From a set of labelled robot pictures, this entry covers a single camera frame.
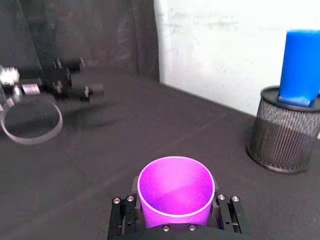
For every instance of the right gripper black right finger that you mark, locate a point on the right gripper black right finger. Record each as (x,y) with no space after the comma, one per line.
(230,215)

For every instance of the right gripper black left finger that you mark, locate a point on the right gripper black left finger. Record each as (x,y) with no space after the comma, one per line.
(125,215)

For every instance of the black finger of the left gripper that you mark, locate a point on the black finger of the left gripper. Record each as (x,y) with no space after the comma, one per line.
(93,91)
(72,65)

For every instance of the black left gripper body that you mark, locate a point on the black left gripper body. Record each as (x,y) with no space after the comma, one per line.
(56,81)

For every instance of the purple plastic cup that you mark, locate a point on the purple plastic cup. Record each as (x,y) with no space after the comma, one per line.
(175,190)

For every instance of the dark hanging curtain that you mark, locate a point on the dark hanging curtain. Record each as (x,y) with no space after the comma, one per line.
(87,35)

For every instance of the black table cloth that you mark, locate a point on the black table cloth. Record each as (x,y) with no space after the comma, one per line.
(130,135)

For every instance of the blue plastic cup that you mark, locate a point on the blue plastic cup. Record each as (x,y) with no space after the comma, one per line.
(300,67)

